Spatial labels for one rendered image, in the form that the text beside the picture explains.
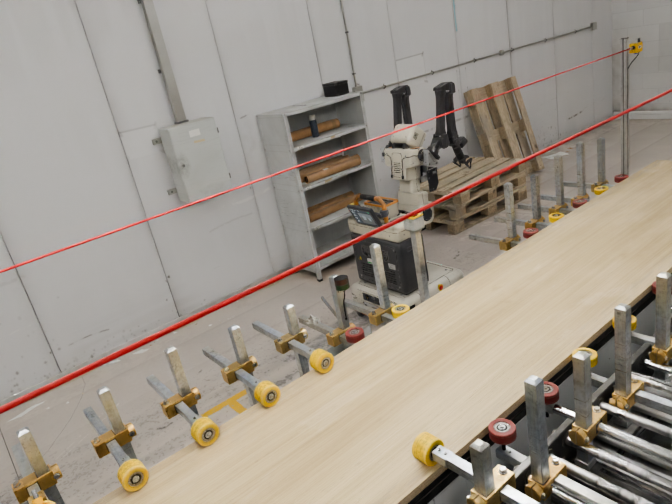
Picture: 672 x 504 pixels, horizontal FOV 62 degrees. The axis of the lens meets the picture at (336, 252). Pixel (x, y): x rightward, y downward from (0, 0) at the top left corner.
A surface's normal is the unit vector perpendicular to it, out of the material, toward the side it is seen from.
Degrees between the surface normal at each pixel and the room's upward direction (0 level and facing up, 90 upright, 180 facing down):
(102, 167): 90
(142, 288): 90
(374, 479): 0
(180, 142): 90
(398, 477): 0
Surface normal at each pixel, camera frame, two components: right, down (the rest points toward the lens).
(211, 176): 0.62, 0.17
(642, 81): -0.76, 0.36
